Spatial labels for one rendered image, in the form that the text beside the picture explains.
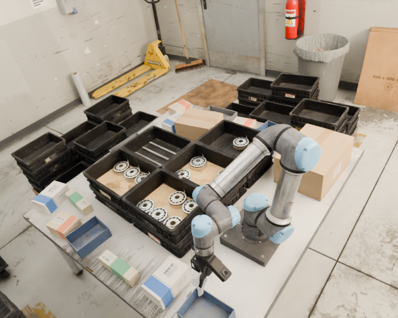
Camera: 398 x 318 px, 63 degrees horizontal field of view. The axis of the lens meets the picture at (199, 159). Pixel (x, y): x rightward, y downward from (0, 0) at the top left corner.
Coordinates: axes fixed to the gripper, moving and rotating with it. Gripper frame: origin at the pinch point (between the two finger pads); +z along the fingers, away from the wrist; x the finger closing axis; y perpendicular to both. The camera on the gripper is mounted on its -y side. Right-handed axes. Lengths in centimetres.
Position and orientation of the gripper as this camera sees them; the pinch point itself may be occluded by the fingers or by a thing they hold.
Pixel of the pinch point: (212, 284)
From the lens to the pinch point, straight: 143.4
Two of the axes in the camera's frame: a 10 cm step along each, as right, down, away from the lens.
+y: -7.6, -3.1, 5.7
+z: 0.9, 8.2, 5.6
